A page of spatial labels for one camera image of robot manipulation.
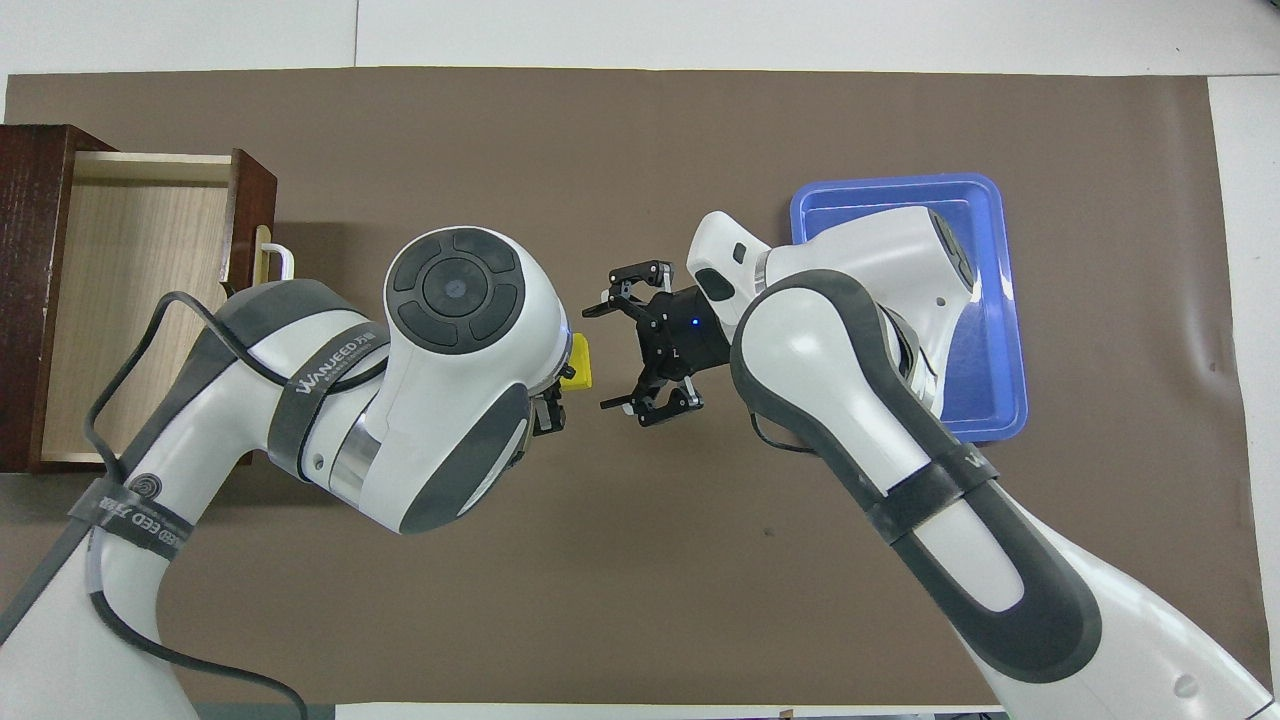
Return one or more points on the wooden drawer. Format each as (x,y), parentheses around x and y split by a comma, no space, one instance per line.
(130,240)

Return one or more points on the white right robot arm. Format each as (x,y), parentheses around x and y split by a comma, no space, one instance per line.
(840,400)

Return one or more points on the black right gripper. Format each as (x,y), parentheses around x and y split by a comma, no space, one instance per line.
(685,335)

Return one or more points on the brown table mat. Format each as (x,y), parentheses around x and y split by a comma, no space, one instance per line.
(600,560)

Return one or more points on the blue plastic tray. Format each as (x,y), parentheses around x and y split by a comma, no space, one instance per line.
(990,390)

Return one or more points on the yellow cube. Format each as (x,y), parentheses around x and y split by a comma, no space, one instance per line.
(579,362)

